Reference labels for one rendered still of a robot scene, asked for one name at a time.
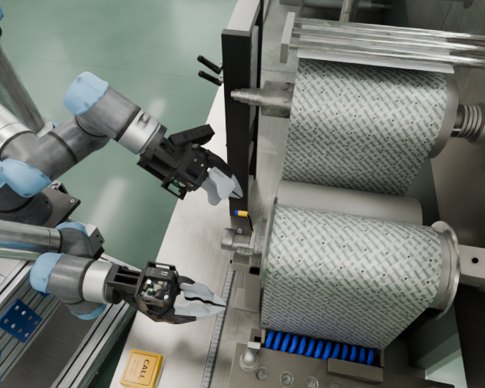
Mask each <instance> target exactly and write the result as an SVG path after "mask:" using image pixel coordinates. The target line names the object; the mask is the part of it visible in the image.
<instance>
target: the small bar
mask: <svg viewBox="0 0 485 388"><path fill-rule="evenodd" d="M327 373H328V374H332V375H336V376H343V377H347V378H351V379H355V380H362V381H367V382H371V383H378V384H381V383H382V382H383V369H382V368H381V367H377V366H369V365H365V364H361V363H354V362H350V361H345V360H338V359H334V358H329V359H328V360H327Z"/></svg>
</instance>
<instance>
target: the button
mask: <svg viewBox="0 0 485 388"><path fill-rule="evenodd" d="M162 360H163V357H162V355H160V354H156V353H149V352H145V351H141V350H134V349H131V351H130V353H129V357H128V359H127V362H126V365H125V368H124V370H123V373H122V377H121V379H120V381H119V383H120V384H121V385H123V386H128V387H131V388H154V387H155V384H156V380H157V377H158V375H159V370H160V367H161V364H162Z"/></svg>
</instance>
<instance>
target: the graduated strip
mask: <svg viewBox="0 0 485 388"><path fill-rule="evenodd" d="M236 232H238V233H243V234H244V232H245V229H244V228H239V227H237V230H236ZM233 254H234V251H232V253H231V256H230V260H231V259H232V258H233ZM235 274H236V271H235V270H232V264H230V261H229V266H228V270H227V274H226V280H225V283H224V287H223V291H222V296H221V299H222V300H223V301H224V302H225V304H226V309H225V310H224V311H222V312H221V313H219V314H217V317H216V323H215V326H214V330H213V334H212V339H211V343H210V347H209V352H208V356H207V360H206V366H205V369H204V373H203V377H202V382H201V386H200V388H211V385H212V378H213V375H214V371H215V368H216V361H217V357H218V353H219V347H220V343H221V339H222V332H223V329H224V325H225V321H226V314H227V311H228V307H229V301H230V296H231V293H232V286H233V283H234V279H235Z"/></svg>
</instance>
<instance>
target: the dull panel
mask: <svg viewBox="0 0 485 388"><path fill-rule="evenodd" d="M404 197H409V198H414V199H417V200H418V201H419V203H420V205H421V209H422V214H423V226H432V225H433V224H434V223H435V222H438V221H440V214H439V209H438V204H437V194H436V190H435V185H434V179H433V170H432V166H431V160H430V159H428V158H426V159H425V161H424V163H423V164H422V166H421V167H420V170H419V172H418V173H417V174H416V176H415V178H414V180H413V181H412V183H411V185H410V187H409V188H408V190H407V191H406V193H405V195H404ZM460 348H461V347H460V338H459V333H458V329H457V319H456V314H455V309H454V304H453V303H452V305H451V307H450V308H449V310H448V311H447V313H446V314H445V315H444V316H443V317H441V318H440V319H429V320H428V321H426V322H425V323H424V324H423V325H422V326H421V327H420V328H419V329H418V330H417V331H416V332H415V333H413V334H412V335H411V336H410V337H409V338H407V349H408V359H409V366H410V367H414V368H418V369H422V370H427V369H428V368H430V367H431V366H433V365H434V364H436V363H438V362H440V361H441V360H442V359H444V358H446V357H447V356H449V355H450V354H452V353H454V352H456V351H457V350H458V349H460Z"/></svg>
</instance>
